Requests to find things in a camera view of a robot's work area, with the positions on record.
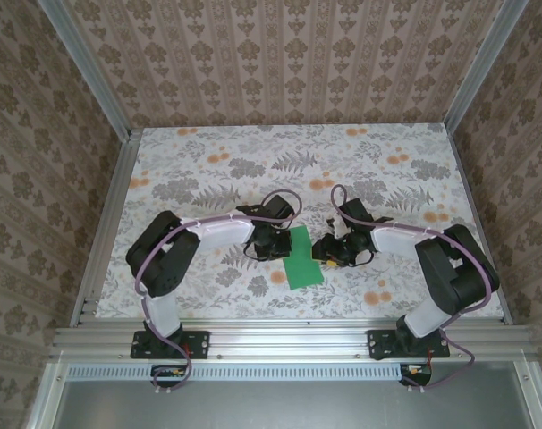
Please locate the green square paper sheet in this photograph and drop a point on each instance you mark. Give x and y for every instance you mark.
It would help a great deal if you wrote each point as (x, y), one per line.
(304, 263)

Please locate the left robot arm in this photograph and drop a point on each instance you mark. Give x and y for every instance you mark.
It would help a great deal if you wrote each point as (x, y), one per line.
(163, 259)

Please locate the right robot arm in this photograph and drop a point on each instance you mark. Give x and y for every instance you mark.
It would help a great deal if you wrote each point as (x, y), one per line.
(459, 277)

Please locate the grey sheet metal panel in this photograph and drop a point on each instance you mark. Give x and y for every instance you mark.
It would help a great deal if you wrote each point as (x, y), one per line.
(275, 406)

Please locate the floral patterned table cover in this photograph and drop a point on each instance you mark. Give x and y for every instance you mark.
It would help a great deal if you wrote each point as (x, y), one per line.
(298, 147)

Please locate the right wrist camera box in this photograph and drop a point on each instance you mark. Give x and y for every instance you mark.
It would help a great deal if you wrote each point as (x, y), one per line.
(338, 228)

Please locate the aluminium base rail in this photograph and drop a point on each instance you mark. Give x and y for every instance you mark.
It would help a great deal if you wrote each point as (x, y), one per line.
(289, 339)

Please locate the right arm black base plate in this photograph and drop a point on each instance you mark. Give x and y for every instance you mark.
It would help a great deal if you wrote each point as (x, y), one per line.
(378, 344)

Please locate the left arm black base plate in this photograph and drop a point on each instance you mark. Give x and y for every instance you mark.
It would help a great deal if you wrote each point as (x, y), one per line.
(199, 344)

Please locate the aluminium table side rail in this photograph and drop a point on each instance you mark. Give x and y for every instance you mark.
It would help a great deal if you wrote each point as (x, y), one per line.
(112, 214)
(465, 179)

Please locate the aluminium frame post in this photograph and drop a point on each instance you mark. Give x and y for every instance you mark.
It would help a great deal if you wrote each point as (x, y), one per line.
(481, 62)
(87, 71)

